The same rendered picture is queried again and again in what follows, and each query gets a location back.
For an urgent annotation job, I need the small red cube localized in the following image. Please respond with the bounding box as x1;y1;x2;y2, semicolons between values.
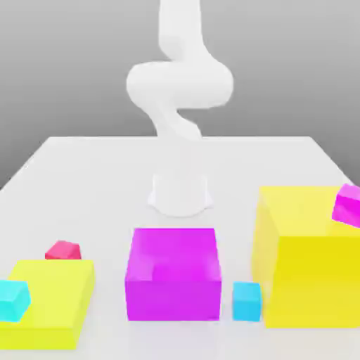
44;239;82;260

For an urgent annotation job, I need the small blue cube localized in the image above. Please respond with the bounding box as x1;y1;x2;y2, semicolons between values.
232;281;262;322

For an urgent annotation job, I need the small magenta cube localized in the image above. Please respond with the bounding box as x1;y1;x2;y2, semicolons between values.
330;183;360;228

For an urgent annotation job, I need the small cyan cube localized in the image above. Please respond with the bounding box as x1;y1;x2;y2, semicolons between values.
0;279;32;323

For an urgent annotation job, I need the large magenta box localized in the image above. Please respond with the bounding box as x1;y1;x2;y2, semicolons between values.
124;227;223;322

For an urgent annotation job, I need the large lime yellow box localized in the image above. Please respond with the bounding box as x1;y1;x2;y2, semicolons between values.
0;259;96;352

